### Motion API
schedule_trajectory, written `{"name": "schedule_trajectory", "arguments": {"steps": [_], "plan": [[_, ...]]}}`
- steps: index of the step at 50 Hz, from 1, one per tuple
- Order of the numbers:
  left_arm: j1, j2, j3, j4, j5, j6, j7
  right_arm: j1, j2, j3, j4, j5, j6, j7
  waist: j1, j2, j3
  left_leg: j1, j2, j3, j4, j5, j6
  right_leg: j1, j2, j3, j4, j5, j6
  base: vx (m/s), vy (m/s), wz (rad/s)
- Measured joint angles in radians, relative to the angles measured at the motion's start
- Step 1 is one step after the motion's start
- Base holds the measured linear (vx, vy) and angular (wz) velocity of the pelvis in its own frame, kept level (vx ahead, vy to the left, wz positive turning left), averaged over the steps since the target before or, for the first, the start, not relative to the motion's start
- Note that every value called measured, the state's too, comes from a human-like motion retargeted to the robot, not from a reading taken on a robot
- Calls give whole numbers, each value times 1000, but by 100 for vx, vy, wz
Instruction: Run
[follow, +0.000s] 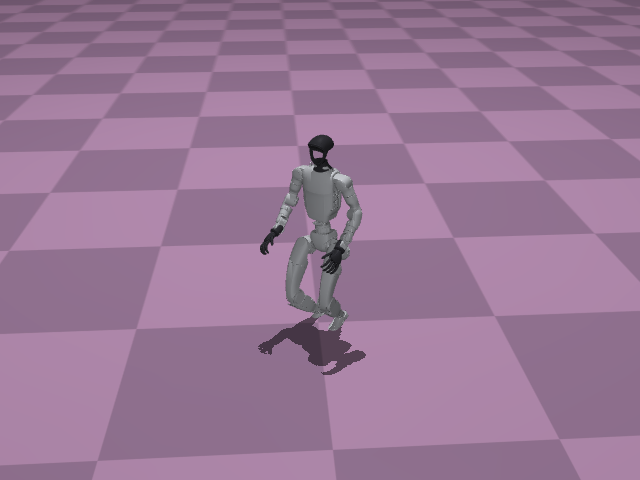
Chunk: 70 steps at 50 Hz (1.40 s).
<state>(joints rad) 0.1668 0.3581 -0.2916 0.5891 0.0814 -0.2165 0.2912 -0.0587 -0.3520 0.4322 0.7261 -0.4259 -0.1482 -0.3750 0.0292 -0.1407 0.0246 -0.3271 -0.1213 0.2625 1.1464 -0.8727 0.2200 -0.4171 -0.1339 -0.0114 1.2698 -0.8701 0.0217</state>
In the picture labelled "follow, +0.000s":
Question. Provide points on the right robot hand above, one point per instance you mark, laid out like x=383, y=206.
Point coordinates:
x=269, y=238

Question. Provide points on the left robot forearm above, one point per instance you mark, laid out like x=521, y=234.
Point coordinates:
x=351, y=227

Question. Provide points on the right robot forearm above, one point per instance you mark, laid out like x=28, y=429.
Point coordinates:
x=283, y=215

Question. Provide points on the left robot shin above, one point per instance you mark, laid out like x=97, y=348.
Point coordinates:
x=334, y=309

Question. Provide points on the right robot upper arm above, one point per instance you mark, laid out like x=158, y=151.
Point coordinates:
x=295, y=186

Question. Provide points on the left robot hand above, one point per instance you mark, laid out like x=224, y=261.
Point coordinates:
x=335, y=258

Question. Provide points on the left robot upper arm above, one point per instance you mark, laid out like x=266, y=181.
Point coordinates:
x=344, y=184

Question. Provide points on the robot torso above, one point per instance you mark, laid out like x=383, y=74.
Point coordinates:
x=322, y=202

